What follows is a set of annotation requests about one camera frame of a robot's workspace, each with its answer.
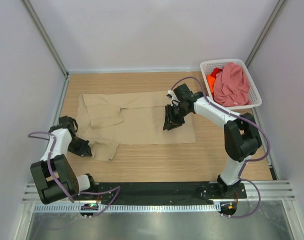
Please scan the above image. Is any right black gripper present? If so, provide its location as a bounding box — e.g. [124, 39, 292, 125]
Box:
[163, 104, 191, 131]

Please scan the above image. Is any white plastic basket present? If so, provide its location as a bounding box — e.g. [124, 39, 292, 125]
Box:
[200, 58, 262, 112]

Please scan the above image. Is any pink t shirt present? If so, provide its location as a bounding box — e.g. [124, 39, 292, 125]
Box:
[213, 62, 251, 108]

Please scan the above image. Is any aluminium frame rail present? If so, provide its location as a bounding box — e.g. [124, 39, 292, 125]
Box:
[21, 180, 295, 204]

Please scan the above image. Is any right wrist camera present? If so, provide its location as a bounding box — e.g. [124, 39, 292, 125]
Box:
[173, 83, 193, 102]

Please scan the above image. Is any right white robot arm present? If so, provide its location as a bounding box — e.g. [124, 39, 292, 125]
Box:
[163, 84, 262, 198]

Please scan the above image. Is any orange t shirt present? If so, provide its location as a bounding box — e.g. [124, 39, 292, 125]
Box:
[206, 75, 216, 93]

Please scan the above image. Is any red t shirt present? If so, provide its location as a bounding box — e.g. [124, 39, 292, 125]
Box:
[210, 67, 222, 78]

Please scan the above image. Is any beige t shirt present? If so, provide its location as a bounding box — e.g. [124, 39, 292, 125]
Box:
[76, 91, 196, 162]

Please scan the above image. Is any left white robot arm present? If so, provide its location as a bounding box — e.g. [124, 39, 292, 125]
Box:
[28, 116, 98, 205]

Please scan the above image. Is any white slotted cable duct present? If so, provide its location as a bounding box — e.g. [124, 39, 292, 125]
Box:
[33, 202, 221, 214]

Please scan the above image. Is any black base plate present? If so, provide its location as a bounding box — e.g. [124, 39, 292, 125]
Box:
[74, 181, 247, 206]

